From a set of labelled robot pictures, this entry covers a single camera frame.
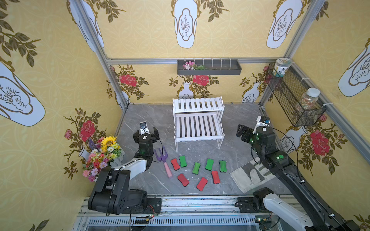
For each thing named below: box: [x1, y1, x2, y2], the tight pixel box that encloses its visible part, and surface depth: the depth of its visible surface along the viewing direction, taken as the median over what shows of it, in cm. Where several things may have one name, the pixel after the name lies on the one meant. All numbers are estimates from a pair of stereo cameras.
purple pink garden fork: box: [153, 145, 173, 179], surface depth 92 cm
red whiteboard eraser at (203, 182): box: [196, 177, 209, 192], surface depth 83 cm
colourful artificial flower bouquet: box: [82, 135, 122, 182], surface depth 78 cm
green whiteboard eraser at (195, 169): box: [191, 161, 201, 176], surface depth 87 cm
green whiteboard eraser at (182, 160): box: [179, 155, 188, 168], surface depth 90 cm
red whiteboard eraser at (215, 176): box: [211, 170, 221, 185], surface depth 85 cm
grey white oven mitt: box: [229, 158, 277, 194], surface depth 84 cm
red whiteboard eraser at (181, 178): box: [177, 173, 190, 187], surface depth 85 cm
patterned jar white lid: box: [272, 57, 293, 77], surface depth 87 cm
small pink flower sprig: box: [182, 60, 206, 71], surface depth 89 cm
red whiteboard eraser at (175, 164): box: [170, 158, 181, 171], surface depth 90 cm
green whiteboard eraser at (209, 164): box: [205, 158, 214, 171], surface depth 89 cm
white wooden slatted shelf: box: [172, 95, 225, 152], surface depth 90 cm
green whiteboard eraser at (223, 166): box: [219, 159, 227, 173], surface depth 89 cm
